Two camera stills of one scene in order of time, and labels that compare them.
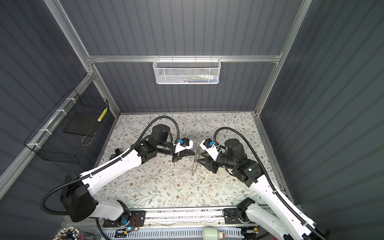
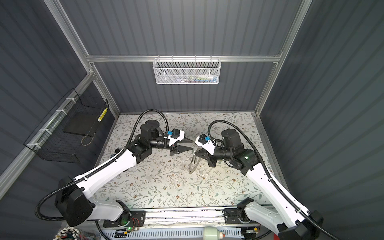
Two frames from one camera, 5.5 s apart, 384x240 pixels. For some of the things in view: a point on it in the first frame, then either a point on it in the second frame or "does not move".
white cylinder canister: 212,233 does not move
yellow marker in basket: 100,118 does not move
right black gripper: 210,163 -> 206,155
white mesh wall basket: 186,71 does not move
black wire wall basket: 68,132 does not move
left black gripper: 179,155 -> 179,149
